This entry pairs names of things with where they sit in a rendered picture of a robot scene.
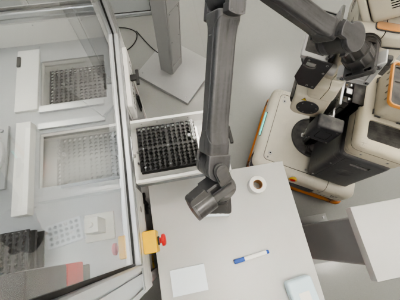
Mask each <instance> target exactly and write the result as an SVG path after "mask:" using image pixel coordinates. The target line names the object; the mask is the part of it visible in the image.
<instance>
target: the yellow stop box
mask: <svg viewBox="0 0 400 300"><path fill-rule="evenodd" d="M142 239H143V250H144V254H145V255H147V254H153V253H156V252H160V240H159V236H158V231H156V230H149V231H145V232H142Z"/></svg>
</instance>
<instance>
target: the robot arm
mask: <svg viewBox="0 0 400 300"><path fill-rule="evenodd" d="M260 1H261V2H263V3H264V4H266V5H267V6H268V7H270V8H271V9H273V10H275V12H277V13H279V14H280V15H281V16H283V17H284V18H286V19H287V20H289V21H290V22H291V23H293V24H294V25H296V26H297V27H299V28H300V29H302V30H303V31H304V32H306V33H307V34H308V35H310V41H312V42H313V43H315V48H316V51H317V52H318V53H319V54H320V55H328V58H331V57H332V56H334V54H340V55H339V57H341V63H342V64H343V66H344V67H345V68H344V72H343V78H344V79H345V81H349V80H354V79H357V78H360V77H364V76H368V75H371V74H374V73H375V72H376V69H377V59H378V54H379V48H380V44H379V41H378V40H376V41H377V43H375V44H372V43H371V42H369V41H366V40H365V27H364V25H363V24H362V22H360V21H354V22H350V21H349V20H342V21H341V20H340V19H338V18H337V17H336V16H333V15H331V14H329V13H327V12H326V11H325V10H323V9H322V8H321V7H319V6H318V5H317V4H316V3H315V2H313V1H312V0H260ZM245 11H246V0H205V6H204V22H206V23H207V29H208V37H207V59H206V69H205V88H204V107H203V118H202V131H201V136H200V138H199V150H197V157H196V167H197V169H198V170H199V171H200V172H201V173H202V174H204V175H205V177H206V178H205V179H203V180H202V181H200V182H199V183H198V185H197V187H195V188H194V189H193V190H191V191H190V192H189V193H188V194H187V195H186V196H185V200H186V203H187V205H188V207H189V208H190V210H191V211H192V213H193V214H194V215H195V217H196V218H197V219H198V220H199V221H201V220H202V219H203V218H204V217H206V216H207V215H208V214H230V213H231V212H232V204H231V197H232V196H233V194H234V193H235V191H236V183H235V181H234V180H233V179H232V177H231V174H230V172H229V170H230V157H231V155H230V154H229V114H230V101H231V93H232V79H233V65H234V57H235V44H236V34H237V30H238V25H239V22H240V16H241V15H243V14H245Z"/></svg>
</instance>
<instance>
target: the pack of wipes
mask: <svg viewBox="0 0 400 300"><path fill-rule="evenodd" d="M284 285H285V288H286V291H287V294H288V297H289V300H320V299H319V297H318V294H317V291H316V289H315V286H314V284H313V281H312V278H311V277H310V276H309V275H306V274H305V275H302V276H299V277H296V278H293V279H290V280H287V281H285V282H284Z"/></svg>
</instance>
